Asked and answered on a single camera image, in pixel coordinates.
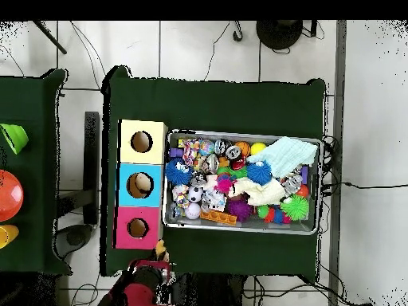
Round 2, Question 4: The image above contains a brown plush teddy toy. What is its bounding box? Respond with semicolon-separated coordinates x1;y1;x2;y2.
155;239;171;262

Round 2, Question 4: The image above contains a green plastic cup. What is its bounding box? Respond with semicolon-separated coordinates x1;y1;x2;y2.
0;123;29;155

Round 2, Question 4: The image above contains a wooden box with three holes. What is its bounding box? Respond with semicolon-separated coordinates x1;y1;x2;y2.
112;119;169;250

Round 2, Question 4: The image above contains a shallow silver mesh bin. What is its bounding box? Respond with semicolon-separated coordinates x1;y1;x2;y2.
162;128;323;236

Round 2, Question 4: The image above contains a white baseball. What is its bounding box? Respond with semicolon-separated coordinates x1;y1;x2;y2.
184;202;202;220

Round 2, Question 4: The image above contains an orange plastic block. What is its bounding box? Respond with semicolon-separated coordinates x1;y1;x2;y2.
199;210;238;227

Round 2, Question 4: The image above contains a black and white soccer ball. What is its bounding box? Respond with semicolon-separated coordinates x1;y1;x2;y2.
186;185;204;204

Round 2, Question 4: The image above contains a blue spiky ball with eyes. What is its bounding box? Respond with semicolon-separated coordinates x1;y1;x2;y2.
164;158;194;186

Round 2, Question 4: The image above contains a black upright panel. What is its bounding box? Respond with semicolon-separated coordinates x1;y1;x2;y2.
83;111;100;225

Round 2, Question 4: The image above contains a cream waffle cloth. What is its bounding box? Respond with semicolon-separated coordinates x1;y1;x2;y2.
229;177;286;206

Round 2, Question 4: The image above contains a yellow plastic toy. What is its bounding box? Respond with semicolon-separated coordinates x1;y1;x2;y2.
0;224;20;249

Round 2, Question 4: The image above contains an orange toy basketball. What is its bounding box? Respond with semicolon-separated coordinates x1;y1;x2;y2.
235;140;252;158

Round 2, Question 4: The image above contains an orange plastic bowl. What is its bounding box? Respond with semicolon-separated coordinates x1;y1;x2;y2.
0;169;25;223

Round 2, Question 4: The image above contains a green spiky ball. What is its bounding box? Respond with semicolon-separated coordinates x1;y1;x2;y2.
280;194;310;222

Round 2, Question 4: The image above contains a yellow ball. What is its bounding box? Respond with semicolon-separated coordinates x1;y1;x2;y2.
249;142;268;156

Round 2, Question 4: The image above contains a dark green tablecloth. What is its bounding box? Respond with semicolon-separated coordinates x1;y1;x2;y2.
100;65;327;281
0;68;72;275

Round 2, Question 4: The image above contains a light blue waffle cloth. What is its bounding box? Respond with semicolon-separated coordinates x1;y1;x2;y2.
246;135;319;179

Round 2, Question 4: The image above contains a black rod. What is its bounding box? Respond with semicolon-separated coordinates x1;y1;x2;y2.
32;20;68;55

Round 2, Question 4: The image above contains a black round stand base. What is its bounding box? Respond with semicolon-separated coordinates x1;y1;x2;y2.
255;20;304;51

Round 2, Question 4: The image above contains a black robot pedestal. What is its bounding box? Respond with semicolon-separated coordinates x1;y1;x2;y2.
170;273;248;306

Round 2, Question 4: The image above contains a black cable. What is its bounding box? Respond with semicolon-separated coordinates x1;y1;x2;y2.
321;180;408;190

